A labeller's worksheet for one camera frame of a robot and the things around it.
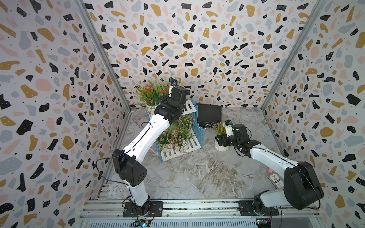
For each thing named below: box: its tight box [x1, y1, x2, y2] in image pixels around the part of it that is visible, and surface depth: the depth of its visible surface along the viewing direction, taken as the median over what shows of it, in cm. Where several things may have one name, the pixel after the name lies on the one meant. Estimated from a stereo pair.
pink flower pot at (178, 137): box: [170, 126, 195, 153], surface depth 87 cm
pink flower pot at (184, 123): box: [172, 114, 195, 134], surface depth 90 cm
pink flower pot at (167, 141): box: [157, 129, 176, 152], surface depth 85 cm
